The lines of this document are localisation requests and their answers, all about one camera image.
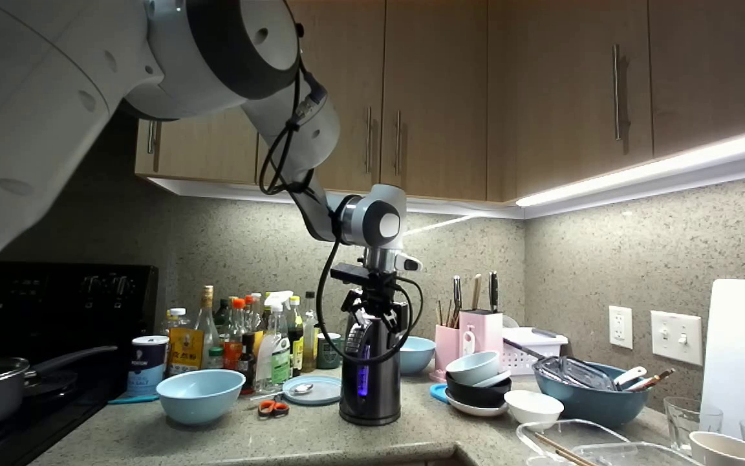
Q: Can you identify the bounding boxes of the light blue plate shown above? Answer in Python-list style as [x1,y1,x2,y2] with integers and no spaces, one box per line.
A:
[283,375,341,407]

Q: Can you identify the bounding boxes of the blue white salt canister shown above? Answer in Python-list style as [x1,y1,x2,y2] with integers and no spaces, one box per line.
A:
[127,333,168,395]

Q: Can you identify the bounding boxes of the under cabinet light strip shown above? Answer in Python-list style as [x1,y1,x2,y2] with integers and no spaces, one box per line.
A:
[518,133,745,212]

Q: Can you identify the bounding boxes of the clear glass container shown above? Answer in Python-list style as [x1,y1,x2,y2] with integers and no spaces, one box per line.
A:
[516,418,624,466]

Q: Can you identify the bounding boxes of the black stove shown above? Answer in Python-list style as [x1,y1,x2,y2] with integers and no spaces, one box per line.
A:
[0,262,158,466]

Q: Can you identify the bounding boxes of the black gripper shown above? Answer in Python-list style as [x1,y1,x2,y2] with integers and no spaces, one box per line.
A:
[332,247,421,322]

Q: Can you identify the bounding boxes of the dark blue bowl with utensils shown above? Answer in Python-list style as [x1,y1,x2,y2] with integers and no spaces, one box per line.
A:
[516,343,668,426]

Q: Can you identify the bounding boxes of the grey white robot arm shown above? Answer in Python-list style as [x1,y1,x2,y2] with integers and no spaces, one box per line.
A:
[0,0,407,316]

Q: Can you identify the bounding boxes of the black electric kettle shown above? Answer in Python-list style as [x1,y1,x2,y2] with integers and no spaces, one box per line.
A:
[339,307,405,426]

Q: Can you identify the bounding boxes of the clear spray bottle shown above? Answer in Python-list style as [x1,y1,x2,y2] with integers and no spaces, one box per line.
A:
[256,290,293,392]

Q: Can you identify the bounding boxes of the light blue bowl back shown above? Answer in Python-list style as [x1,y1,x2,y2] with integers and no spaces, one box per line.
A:
[399,337,436,375]

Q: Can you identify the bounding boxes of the pink knife block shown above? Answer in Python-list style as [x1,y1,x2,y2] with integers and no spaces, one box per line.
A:
[459,276,502,355]

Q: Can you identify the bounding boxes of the white light switch plate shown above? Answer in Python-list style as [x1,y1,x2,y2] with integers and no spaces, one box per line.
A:
[652,311,705,364]

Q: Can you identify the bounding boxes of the orange cap sauce bottle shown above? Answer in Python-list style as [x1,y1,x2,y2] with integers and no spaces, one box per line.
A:
[224,298,244,370]

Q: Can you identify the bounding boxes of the small white bowl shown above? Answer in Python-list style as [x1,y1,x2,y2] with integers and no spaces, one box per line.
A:
[504,391,564,426]

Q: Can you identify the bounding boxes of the yellow label oil bottle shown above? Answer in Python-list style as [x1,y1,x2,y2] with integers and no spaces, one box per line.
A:
[168,284,214,373]

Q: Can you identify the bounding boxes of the white ceramic mug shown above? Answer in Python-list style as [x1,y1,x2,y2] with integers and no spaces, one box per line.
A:
[690,429,745,466]

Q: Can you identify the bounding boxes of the white wall outlet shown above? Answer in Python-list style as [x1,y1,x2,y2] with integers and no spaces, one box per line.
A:
[609,306,635,348]

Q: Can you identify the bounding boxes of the light blue bowl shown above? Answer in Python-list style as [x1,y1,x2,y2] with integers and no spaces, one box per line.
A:
[399,337,436,375]
[156,366,247,426]

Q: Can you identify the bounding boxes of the black frying pan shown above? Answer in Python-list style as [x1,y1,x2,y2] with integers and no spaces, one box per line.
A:
[0,343,116,421]

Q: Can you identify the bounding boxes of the light blue bowl front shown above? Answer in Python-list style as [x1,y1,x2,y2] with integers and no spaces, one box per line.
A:
[156,366,247,426]

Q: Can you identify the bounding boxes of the stacked blue black bowls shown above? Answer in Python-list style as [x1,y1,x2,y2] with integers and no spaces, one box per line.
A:
[442,351,513,414]

